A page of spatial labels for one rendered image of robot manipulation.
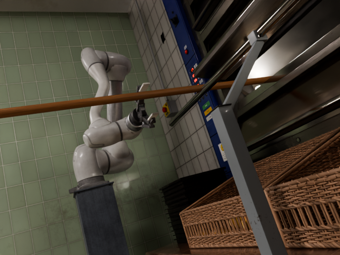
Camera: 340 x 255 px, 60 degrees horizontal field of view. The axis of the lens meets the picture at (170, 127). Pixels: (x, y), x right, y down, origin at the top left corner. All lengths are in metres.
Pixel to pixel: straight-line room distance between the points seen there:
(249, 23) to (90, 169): 1.13
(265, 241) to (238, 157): 0.19
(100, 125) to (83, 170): 0.42
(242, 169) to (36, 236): 1.69
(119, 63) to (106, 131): 0.61
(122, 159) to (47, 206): 0.62
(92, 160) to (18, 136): 0.71
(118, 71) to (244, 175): 1.34
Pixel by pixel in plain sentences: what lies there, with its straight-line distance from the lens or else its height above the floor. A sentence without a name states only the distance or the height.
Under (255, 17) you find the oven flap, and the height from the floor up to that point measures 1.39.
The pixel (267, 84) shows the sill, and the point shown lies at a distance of 1.45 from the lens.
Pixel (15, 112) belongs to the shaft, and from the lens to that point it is 1.06.
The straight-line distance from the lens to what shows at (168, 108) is 2.18.
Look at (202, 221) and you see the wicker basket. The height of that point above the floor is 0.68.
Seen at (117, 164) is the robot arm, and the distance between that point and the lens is 1.87.
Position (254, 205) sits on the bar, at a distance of 0.70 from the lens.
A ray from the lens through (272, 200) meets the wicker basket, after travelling 0.83.
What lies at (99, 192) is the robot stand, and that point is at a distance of 1.73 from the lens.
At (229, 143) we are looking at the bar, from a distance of 0.71.
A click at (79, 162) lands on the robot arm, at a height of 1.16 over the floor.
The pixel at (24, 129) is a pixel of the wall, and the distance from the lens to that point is 2.33.
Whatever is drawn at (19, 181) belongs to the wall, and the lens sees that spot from 2.23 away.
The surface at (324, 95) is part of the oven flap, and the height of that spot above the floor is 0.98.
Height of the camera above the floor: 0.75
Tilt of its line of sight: 15 degrees up
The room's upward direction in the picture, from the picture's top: 17 degrees counter-clockwise
